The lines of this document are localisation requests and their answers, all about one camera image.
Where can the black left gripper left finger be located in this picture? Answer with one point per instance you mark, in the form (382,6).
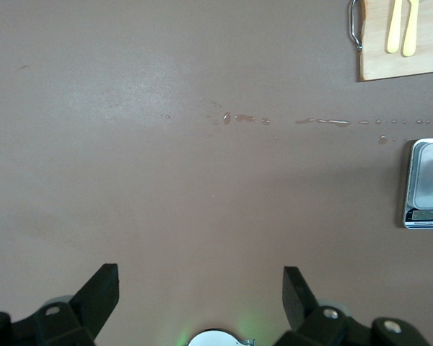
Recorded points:
(90,306)

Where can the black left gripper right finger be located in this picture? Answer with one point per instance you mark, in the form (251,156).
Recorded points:
(303,313)

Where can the brown table mat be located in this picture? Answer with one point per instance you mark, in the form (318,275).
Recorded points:
(166,180)

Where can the silver digital kitchen scale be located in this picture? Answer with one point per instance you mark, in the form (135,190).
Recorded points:
(425,194)

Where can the wooden cutting board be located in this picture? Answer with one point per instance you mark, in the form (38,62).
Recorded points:
(429,65)

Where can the yellow plastic fork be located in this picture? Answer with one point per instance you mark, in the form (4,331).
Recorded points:
(394,36)

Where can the yellow plastic knife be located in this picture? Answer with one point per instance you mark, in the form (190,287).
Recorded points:
(410,36)

